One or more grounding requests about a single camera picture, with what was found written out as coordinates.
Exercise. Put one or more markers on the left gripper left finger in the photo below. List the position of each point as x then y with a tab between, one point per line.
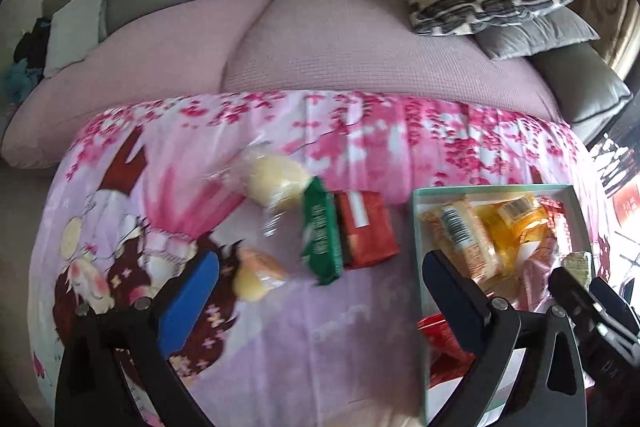
92	389

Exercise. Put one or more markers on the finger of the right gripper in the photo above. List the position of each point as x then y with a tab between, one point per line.
583	309
614	305

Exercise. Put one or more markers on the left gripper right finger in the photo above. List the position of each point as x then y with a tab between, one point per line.
549	389

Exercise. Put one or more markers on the yellow jelly cup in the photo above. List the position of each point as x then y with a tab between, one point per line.
257	275

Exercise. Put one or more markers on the green biscuit packet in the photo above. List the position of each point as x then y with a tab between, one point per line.
322	251

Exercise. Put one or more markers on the clear yellow bun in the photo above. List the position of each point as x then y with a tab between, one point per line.
267	176

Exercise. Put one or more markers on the round green cracker packet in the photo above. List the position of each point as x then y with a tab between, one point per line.
579	265

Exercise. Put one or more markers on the pink snack packet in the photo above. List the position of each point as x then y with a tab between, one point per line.
535	271

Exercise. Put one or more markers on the teal cardboard box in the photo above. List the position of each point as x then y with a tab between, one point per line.
500	268

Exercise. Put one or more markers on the red checkered snack packet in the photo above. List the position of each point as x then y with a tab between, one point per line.
557	222

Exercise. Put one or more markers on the orange yellow snack packet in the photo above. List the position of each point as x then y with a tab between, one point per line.
512	223

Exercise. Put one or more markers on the red wrapper in box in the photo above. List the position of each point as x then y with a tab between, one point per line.
448	360

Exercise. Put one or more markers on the beige barcode snack packet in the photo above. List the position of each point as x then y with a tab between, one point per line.
458	232

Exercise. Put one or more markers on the pink anime print cloth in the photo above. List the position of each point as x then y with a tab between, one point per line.
130	206

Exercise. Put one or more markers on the grey cushion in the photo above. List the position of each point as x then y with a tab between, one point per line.
558	29

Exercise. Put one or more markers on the dark clothes pile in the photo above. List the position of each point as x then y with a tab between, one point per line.
29	58

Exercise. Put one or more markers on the light grey small pillow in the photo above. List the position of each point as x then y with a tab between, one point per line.
74	32

